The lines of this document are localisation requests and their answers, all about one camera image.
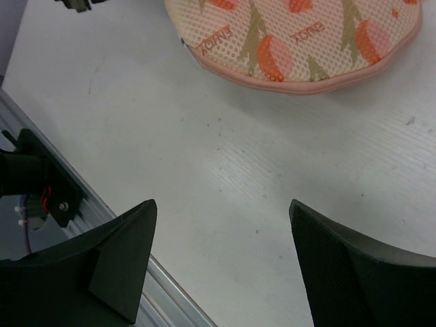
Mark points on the aluminium mounting rail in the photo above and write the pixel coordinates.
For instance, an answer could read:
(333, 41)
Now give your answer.
(163, 302)

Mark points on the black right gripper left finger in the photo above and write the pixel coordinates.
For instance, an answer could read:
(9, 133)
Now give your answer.
(93, 279)

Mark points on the pink patterned mesh laundry bag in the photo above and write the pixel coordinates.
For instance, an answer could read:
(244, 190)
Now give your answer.
(295, 47)

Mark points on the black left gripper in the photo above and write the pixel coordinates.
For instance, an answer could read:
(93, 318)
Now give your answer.
(79, 5)

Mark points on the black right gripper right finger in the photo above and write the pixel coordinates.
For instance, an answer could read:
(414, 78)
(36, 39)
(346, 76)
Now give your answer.
(352, 279)

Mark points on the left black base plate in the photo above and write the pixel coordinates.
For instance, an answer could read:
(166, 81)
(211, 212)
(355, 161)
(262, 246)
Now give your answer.
(32, 169)

